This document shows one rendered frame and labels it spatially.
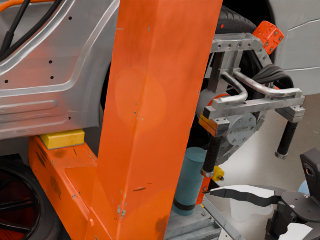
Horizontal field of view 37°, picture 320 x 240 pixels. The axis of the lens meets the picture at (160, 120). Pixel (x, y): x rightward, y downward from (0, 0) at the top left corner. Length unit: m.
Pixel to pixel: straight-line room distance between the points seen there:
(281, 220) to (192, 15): 0.48
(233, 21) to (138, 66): 0.76
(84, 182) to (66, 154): 0.24
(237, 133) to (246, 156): 1.53
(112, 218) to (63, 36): 0.59
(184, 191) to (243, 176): 1.28
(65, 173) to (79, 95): 0.26
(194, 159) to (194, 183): 0.10
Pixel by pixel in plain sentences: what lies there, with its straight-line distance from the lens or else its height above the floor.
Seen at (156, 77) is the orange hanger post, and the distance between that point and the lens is 1.03.
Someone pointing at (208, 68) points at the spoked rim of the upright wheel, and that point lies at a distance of 1.79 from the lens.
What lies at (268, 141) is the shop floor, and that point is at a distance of 3.46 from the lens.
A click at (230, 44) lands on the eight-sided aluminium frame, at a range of 1.66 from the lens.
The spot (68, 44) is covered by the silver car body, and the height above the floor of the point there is 1.06.
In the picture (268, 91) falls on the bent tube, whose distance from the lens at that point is 1.63.
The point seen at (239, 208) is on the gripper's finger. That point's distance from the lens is 0.74.
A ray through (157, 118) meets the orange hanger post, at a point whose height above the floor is 1.11.
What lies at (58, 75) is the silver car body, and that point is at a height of 0.95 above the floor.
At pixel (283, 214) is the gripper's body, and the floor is 1.22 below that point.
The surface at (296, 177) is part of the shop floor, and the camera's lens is 3.17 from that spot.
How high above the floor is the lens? 1.64
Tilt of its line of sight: 29 degrees down
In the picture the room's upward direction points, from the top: 12 degrees clockwise
